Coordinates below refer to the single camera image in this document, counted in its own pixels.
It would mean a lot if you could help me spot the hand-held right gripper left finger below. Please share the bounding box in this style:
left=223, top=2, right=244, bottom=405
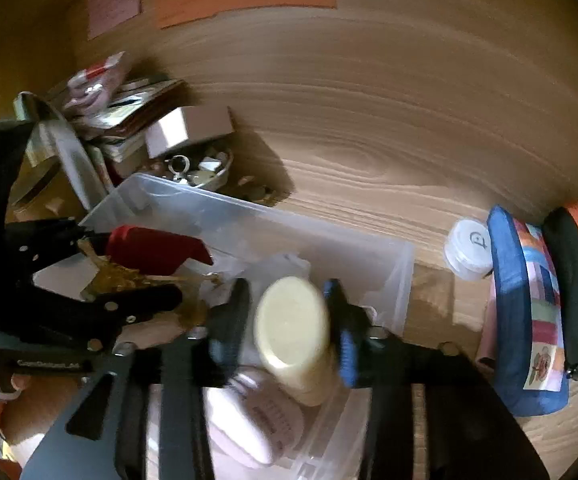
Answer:
left=24, top=277, right=252, bottom=480

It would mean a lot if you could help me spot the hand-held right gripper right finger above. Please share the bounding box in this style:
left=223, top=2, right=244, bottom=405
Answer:
left=321, top=280, right=552, bottom=480

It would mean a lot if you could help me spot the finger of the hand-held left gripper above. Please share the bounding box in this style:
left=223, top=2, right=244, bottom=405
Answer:
left=34, top=282, right=184, bottom=356
left=6, top=217, right=114, bottom=273

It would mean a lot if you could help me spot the cream plastic bottle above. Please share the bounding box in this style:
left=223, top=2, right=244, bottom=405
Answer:
left=254, top=276, right=340, bottom=407

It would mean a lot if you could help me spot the red clip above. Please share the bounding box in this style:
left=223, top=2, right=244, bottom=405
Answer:
left=106, top=225, right=215, bottom=278

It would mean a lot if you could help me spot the clear plastic storage bin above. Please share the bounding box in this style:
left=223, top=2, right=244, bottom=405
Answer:
left=34, top=172, right=415, bottom=480

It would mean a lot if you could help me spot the wooden desktop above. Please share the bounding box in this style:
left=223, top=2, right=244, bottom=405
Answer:
left=0, top=0, right=578, bottom=480

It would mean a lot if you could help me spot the person's left hand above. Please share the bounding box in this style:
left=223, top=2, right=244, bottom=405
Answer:
left=0, top=370, right=32, bottom=401

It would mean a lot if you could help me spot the white round case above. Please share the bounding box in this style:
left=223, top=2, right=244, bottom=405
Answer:
left=209, top=366, right=306, bottom=467

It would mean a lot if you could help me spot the pile of small packets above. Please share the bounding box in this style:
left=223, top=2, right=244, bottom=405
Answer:
left=49, top=51, right=190, bottom=171

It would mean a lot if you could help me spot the small metal dish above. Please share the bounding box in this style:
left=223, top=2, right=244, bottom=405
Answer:
left=151, top=146, right=234, bottom=191

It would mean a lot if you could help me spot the white round jar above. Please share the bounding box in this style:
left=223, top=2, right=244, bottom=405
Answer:
left=444, top=219, right=495, bottom=281

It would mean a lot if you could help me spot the blue patchwork pouch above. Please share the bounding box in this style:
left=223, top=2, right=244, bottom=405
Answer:
left=476, top=205, right=572, bottom=417

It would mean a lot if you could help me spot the pink sticky note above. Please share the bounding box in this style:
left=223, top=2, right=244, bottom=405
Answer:
left=87, top=0, right=143, bottom=41

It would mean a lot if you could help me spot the black orange zip pouch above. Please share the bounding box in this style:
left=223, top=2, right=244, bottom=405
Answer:
left=542, top=200, right=578, bottom=383

